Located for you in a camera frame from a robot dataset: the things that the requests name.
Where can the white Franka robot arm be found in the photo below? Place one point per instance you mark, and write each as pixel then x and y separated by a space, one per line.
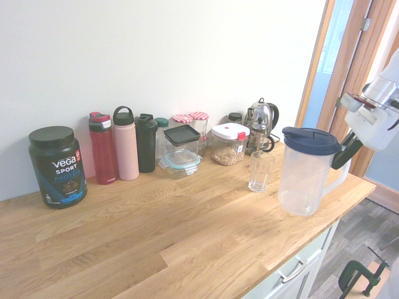
pixel 378 88

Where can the metal door hinge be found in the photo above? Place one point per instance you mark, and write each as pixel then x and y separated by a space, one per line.
pixel 365 24

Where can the cereal container with white lid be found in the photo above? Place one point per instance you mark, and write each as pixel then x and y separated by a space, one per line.
pixel 229 130

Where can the glass container with teal lid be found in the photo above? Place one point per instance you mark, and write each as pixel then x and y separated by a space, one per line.
pixel 180 162

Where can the clear drinking glass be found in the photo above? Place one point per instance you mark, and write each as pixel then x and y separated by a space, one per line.
pixel 260 180

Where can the black Vega protein tub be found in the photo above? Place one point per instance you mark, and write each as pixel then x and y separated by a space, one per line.
pixel 57 174

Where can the square container with black lid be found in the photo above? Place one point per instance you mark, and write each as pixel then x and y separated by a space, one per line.
pixel 181 134

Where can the black shaker bottle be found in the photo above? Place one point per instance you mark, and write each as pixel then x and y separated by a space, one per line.
pixel 146 149

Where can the small jar red checkered lid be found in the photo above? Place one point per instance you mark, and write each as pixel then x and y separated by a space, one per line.
pixel 203 138

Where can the jar with red checkered lid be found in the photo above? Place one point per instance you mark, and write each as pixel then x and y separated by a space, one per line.
pixel 199 116
pixel 183 119

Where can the clear jar with green lid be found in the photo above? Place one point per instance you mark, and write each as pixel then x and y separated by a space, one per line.
pixel 161 123

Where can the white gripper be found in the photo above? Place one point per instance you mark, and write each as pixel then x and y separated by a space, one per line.
pixel 374 130

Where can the glass jar with black lid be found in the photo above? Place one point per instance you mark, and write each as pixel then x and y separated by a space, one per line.
pixel 235 116

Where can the clear pitcher with blue lid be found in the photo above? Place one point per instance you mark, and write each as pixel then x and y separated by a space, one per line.
pixel 299 177

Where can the glass and chrome French press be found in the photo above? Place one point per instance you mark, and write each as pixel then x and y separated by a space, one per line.
pixel 257 134

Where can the white kitchen cabinet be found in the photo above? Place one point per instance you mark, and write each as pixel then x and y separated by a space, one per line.
pixel 311 277

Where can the green C clamp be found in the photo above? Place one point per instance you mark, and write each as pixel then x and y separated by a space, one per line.
pixel 355 269

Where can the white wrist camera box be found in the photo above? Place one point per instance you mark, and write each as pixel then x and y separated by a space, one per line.
pixel 350 101

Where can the pink bottle with black cap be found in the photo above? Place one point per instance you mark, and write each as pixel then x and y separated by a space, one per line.
pixel 126 152

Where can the red water bottle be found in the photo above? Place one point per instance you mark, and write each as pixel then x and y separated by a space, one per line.
pixel 104 155

